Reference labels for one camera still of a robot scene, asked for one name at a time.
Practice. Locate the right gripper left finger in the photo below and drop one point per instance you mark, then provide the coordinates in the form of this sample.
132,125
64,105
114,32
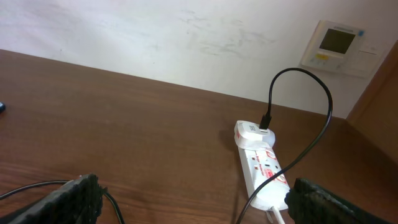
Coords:
77,201

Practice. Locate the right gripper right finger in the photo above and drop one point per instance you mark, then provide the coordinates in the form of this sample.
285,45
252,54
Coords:
309,203

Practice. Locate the white USB charger plug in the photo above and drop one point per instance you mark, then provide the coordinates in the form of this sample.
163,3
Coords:
249,136

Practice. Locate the white power strip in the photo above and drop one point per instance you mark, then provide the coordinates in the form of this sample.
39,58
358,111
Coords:
258,166

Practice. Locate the white wall thermostat panel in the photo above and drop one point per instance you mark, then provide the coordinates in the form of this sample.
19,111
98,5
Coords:
339,48

